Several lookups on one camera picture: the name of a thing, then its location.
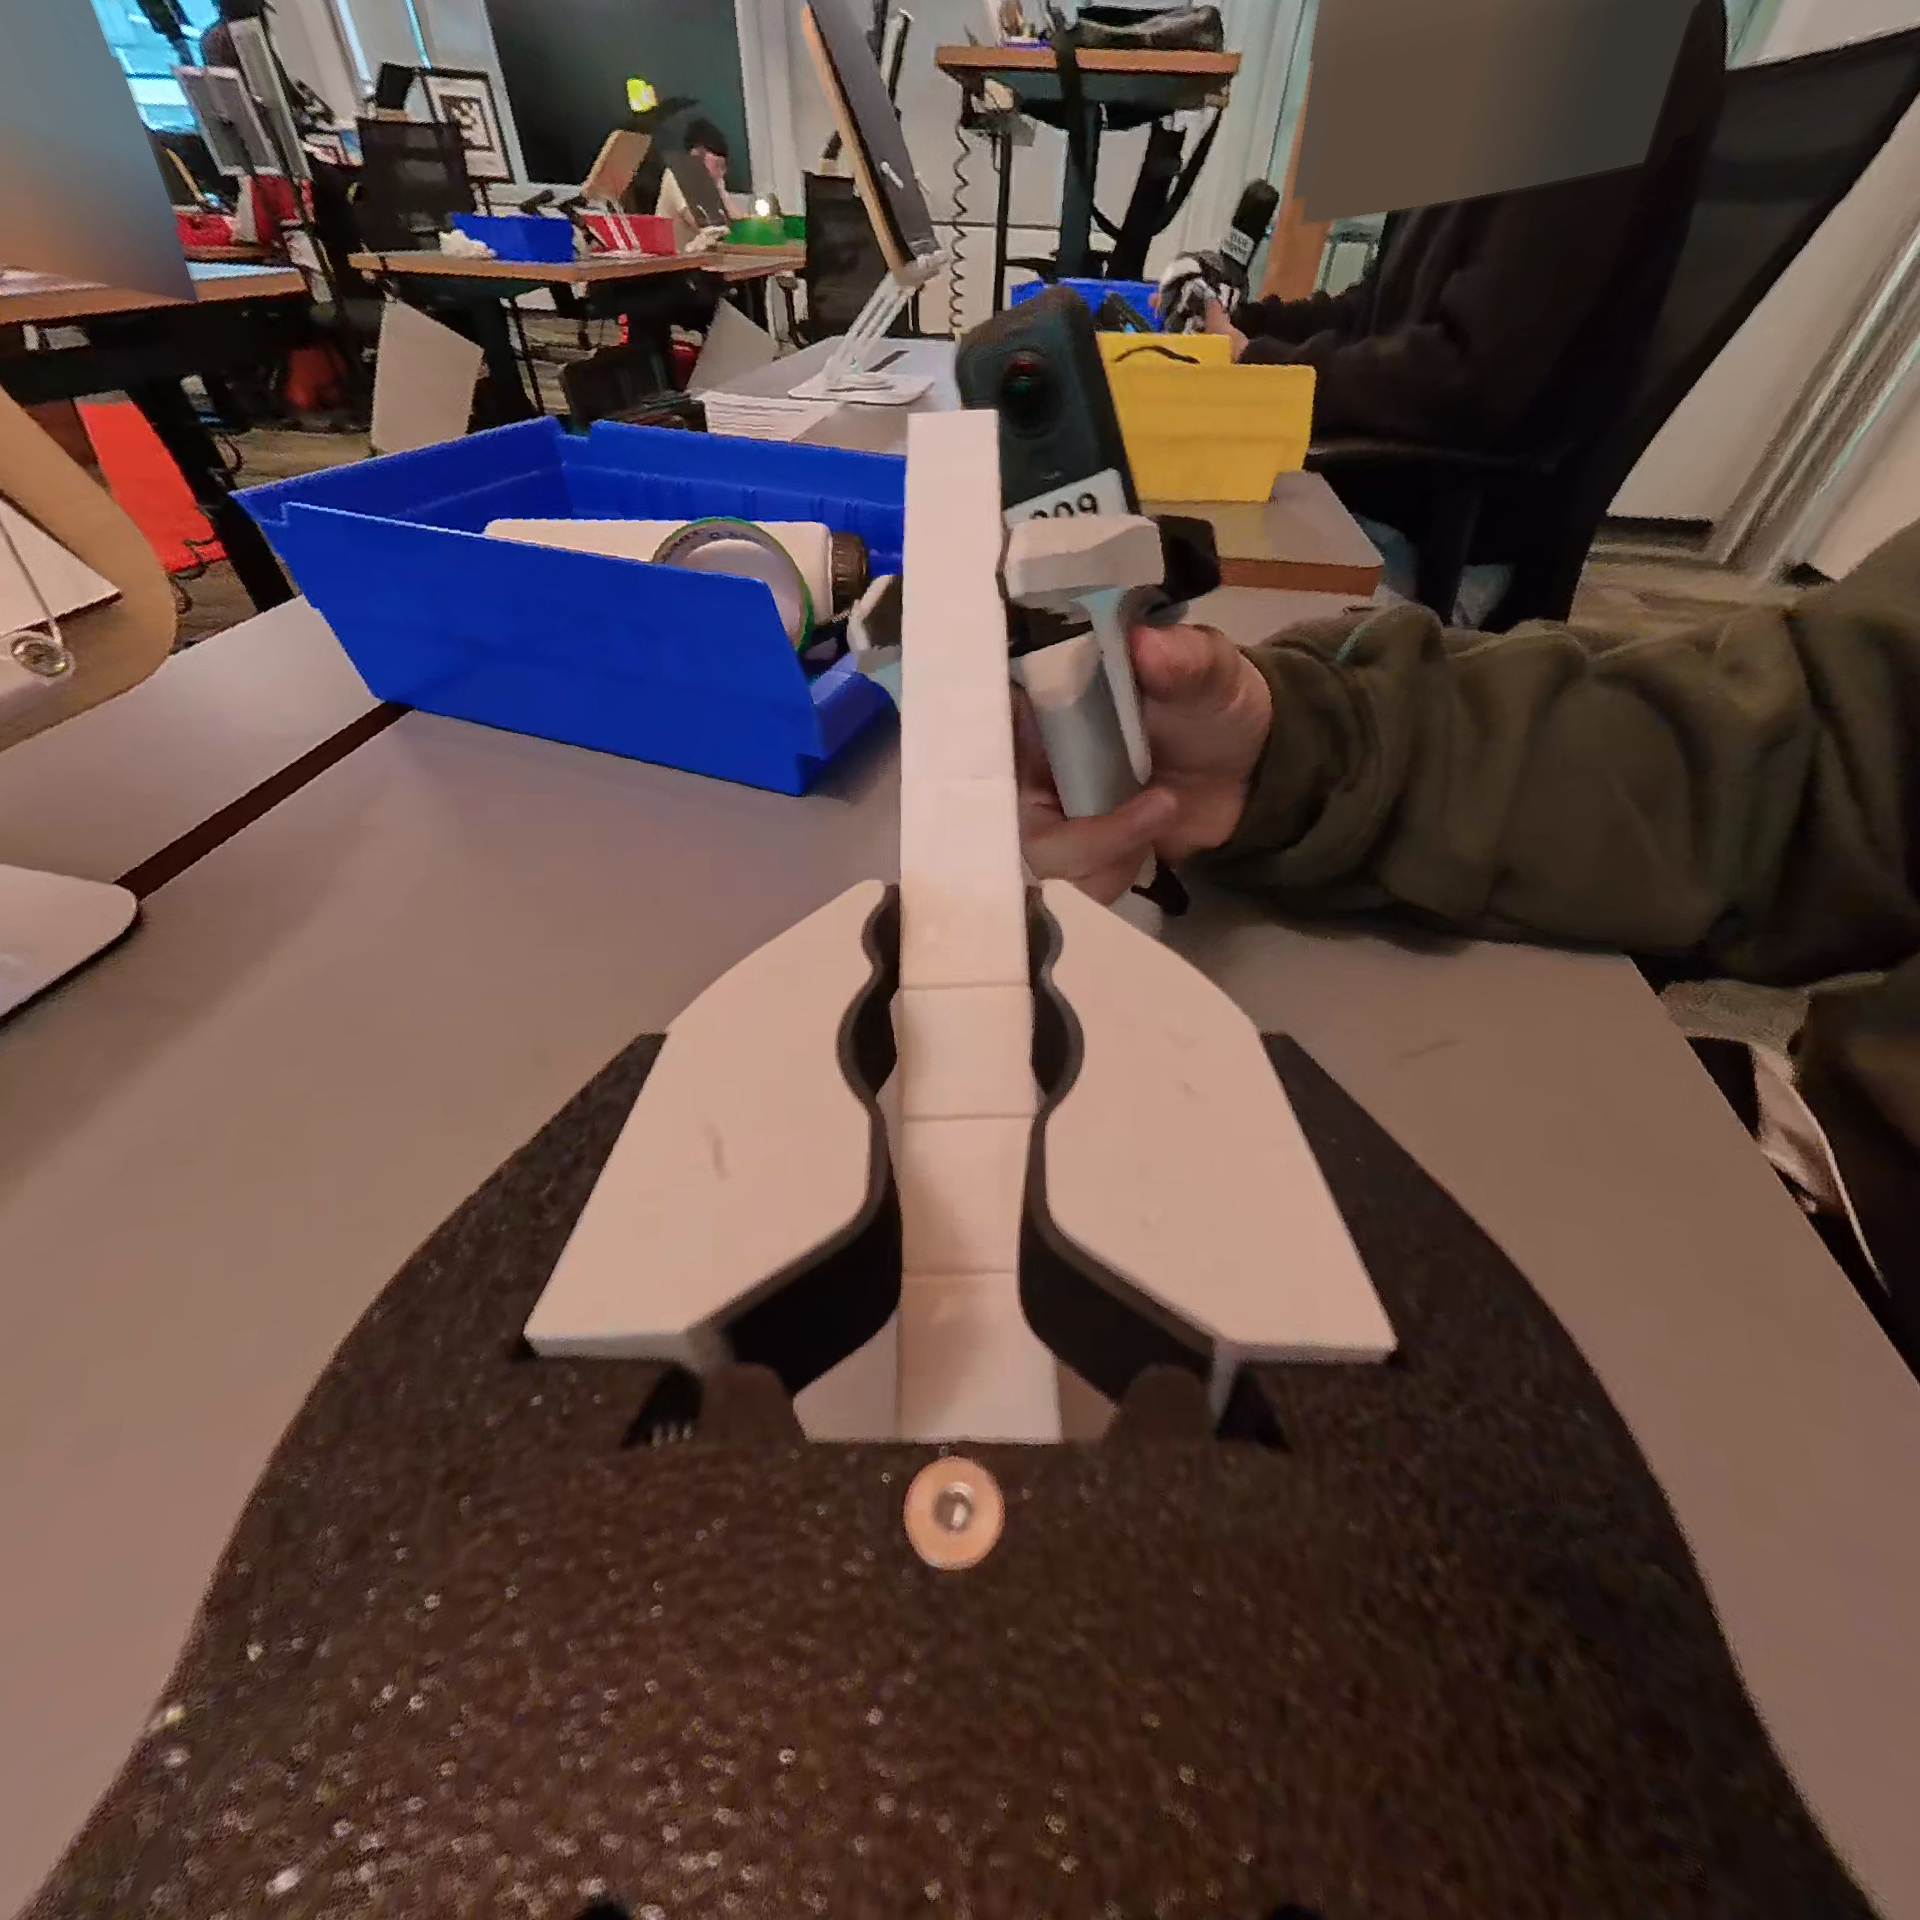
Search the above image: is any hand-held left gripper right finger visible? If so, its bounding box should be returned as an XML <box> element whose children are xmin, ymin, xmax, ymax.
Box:
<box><xmin>1023</xmin><ymin>881</ymin><xmax>1402</xmax><ymax>1421</ymax></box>

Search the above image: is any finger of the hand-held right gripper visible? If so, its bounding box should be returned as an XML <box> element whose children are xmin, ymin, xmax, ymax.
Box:
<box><xmin>843</xmin><ymin>570</ymin><xmax>909</xmax><ymax>711</ymax></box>
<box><xmin>1002</xmin><ymin>514</ymin><xmax>1169</xmax><ymax>640</ymax></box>

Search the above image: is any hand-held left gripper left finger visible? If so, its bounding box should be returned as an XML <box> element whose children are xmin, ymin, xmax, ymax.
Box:
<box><xmin>521</xmin><ymin>881</ymin><xmax>906</xmax><ymax>1397</ymax></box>

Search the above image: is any white segmented foam bar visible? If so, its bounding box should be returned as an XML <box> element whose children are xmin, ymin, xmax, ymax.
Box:
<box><xmin>892</xmin><ymin>411</ymin><xmax>1067</xmax><ymax>1446</ymax></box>

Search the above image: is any person's right forearm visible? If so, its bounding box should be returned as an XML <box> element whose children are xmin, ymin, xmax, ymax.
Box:
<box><xmin>1199</xmin><ymin>518</ymin><xmax>1920</xmax><ymax>1000</ymax></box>

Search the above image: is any person's right hand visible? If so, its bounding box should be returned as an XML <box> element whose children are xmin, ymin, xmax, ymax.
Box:
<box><xmin>1013</xmin><ymin>619</ymin><xmax>1281</xmax><ymax>911</ymax></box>

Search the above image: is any small blue storage bin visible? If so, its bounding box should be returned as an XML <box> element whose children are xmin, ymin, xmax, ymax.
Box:
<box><xmin>1013</xmin><ymin>278</ymin><xmax>1163</xmax><ymax>339</ymax></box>

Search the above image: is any yellow storage bin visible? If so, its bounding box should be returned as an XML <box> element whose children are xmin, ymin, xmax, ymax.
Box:
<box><xmin>1094</xmin><ymin>329</ymin><xmax>1318</xmax><ymax>505</ymax></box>

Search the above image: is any wooden clipboard stand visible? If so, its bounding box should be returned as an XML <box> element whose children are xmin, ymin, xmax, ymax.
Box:
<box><xmin>787</xmin><ymin>0</ymin><xmax>963</xmax><ymax>408</ymax></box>

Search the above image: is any white cylinder tube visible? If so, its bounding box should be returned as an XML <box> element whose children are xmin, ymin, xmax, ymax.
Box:
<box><xmin>482</xmin><ymin>518</ymin><xmax>876</xmax><ymax>634</ymax></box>

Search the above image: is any wooden standing desk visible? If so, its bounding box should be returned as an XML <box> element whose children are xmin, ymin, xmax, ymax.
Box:
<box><xmin>932</xmin><ymin>42</ymin><xmax>1249</xmax><ymax>339</ymax></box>

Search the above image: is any long wooden desk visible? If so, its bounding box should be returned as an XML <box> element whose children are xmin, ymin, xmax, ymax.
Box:
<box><xmin>348</xmin><ymin>245</ymin><xmax>807</xmax><ymax>303</ymax></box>

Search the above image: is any large black screen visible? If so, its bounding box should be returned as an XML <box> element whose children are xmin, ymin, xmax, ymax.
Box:
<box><xmin>482</xmin><ymin>0</ymin><xmax>740</xmax><ymax>179</ymax></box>

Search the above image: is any instruction sheet on clipboard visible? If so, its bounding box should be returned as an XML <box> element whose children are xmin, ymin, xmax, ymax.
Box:
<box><xmin>0</xmin><ymin>387</ymin><xmax>179</xmax><ymax>1025</ymax></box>

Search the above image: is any black office chair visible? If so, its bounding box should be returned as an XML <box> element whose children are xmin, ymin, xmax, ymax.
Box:
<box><xmin>1306</xmin><ymin>0</ymin><xmax>1920</xmax><ymax>634</ymax></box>

